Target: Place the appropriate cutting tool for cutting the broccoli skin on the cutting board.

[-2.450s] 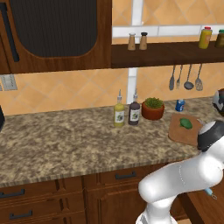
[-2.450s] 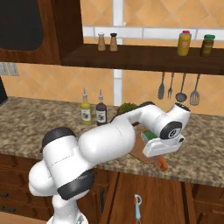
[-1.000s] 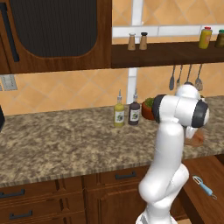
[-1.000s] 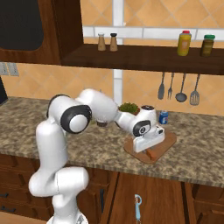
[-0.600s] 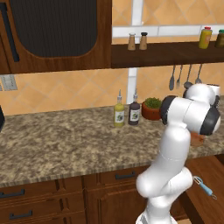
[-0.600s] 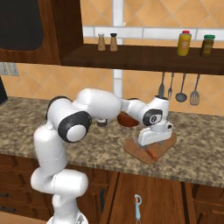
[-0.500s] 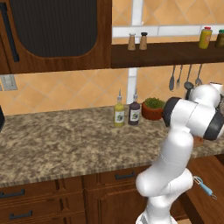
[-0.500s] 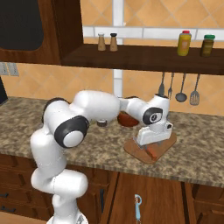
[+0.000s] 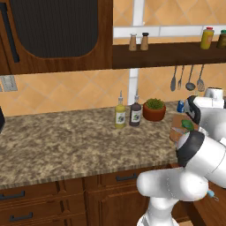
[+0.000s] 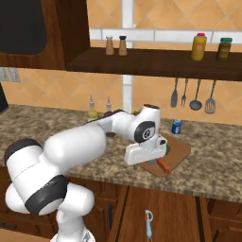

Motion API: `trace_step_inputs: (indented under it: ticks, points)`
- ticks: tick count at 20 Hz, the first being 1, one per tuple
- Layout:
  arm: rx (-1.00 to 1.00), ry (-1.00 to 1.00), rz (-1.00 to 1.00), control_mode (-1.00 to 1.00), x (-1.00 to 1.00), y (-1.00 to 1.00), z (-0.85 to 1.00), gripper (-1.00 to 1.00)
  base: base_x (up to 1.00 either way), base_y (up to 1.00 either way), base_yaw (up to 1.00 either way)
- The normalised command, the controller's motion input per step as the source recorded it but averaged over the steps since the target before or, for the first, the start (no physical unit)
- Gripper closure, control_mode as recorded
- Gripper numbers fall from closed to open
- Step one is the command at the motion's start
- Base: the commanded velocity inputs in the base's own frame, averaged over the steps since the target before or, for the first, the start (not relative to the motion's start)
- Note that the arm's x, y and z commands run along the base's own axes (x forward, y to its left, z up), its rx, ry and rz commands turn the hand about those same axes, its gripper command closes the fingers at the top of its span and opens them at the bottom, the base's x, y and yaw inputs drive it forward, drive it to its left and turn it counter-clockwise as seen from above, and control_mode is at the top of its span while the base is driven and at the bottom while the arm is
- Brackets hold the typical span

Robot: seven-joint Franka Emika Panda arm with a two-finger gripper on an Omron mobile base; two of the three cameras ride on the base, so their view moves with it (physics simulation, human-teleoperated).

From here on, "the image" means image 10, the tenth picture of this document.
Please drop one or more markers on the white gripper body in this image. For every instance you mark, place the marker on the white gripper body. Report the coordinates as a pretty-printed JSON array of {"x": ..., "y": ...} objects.
[{"x": 141, "y": 153}]

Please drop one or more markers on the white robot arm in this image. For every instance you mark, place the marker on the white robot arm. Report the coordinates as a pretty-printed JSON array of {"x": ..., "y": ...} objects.
[{"x": 74, "y": 148}]

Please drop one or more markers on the green broccoli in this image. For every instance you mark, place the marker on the green broccoli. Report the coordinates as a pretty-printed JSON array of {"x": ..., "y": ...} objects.
[{"x": 168, "y": 148}]

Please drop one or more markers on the brown wooden cutting board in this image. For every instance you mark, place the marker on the brown wooden cutting board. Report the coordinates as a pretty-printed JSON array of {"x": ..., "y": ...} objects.
[{"x": 178, "y": 152}]

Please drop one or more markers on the orange red sausage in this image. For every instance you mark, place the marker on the orange red sausage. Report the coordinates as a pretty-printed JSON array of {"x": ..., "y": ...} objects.
[{"x": 164, "y": 166}]

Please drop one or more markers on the blue drink can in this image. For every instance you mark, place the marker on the blue drink can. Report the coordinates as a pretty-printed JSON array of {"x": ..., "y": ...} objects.
[{"x": 176, "y": 127}]

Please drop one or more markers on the dark vinegar bottle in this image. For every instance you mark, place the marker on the dark vinegar bottle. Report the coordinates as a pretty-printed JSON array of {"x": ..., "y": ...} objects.
[{"x": 108, "y": 106}]

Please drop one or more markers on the grey hanging spoon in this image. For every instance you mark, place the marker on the grey hanging spoon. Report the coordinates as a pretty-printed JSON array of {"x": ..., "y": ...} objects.
[{"x": 174, "y": 97}]

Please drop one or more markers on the yellow oil bottle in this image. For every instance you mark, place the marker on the yellow oil bottle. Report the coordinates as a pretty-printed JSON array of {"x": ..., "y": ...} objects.
[{"x": 92, "y": 112}]

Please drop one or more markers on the light blue peeler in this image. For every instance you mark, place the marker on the light blue peeler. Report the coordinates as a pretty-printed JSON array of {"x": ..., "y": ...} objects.
[{"x": 148, "y": 225}]

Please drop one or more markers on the grey hanging fork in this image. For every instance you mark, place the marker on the grey hanging fork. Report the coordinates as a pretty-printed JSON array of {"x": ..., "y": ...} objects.
[{"x": 184, "y": 94}]

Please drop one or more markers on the grey hanging ladle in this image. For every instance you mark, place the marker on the grey hanging ladle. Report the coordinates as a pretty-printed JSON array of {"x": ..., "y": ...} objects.
[{"x": 195, "y": 104}]

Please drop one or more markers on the grey hanging slotted spatula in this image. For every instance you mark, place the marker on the grey hanging slotted spatula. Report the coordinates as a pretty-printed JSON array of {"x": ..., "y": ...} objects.
[{"x": 210, "y": 105}]

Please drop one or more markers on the brown drawer run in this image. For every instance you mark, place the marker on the brown drawer run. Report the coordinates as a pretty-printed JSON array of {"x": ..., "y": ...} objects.
[{"x": 225, "y": 220}]

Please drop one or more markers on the pepper shaker black cap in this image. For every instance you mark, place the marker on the pepper shaker black cap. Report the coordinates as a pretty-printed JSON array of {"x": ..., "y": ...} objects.
[{"x": 123, "y": 46}]

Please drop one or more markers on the salt shaker silver cap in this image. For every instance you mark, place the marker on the salt shaker silver cap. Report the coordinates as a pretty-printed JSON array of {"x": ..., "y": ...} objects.
[{"x": 109, "y": 46}]

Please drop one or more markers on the yellow bottle red cap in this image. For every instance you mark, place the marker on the yellow bottle red cap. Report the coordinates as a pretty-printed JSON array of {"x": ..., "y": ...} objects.
[{"x": 198, "y": 47}]

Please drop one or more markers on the dark jar green lid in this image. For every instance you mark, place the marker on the dark jar green lid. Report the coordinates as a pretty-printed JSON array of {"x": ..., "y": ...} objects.
[{"x": 223, "y": 49}]

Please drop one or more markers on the black appliance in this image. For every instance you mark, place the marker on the black appliance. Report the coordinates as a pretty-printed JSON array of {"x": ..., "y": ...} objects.
[{"x": 2, "y": 99}]

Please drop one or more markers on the dark wooden wall shelf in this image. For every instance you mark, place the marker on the dark wooden wall shelf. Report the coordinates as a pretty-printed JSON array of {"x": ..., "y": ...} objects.
[{"x": 157, "y": 64}]

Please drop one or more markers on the dark wooden wall cupboard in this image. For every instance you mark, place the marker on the dark wooden wall cupboard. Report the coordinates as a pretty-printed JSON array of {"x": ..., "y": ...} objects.
[{"x": 60, "y": 38}]

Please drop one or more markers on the grey wall socket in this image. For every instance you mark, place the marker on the grey wall socket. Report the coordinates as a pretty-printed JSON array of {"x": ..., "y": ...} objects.
[{"x": 9, "y": 75}]

